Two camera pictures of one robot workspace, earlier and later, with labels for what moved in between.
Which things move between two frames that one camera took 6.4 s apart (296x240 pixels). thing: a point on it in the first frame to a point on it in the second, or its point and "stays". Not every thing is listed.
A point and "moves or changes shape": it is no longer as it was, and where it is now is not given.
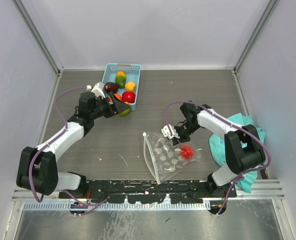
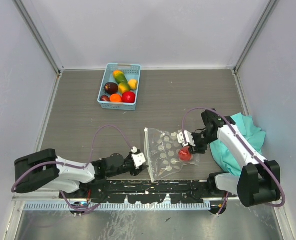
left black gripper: x=109 y=107 to x=134 y=171
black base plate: x=150 y=191 stays
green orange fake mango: x=120 y=79 moves or changes shape
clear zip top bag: x=165 y=158 moves or changes shape
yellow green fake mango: x=126 y=112 to x=123 y=87
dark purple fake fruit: x=111 y=86 stays
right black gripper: x=182 y=139 to x=197 y=149
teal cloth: x=217 y=147 stays
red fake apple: x=128 y=96 stays
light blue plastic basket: x=132 y=71 stays
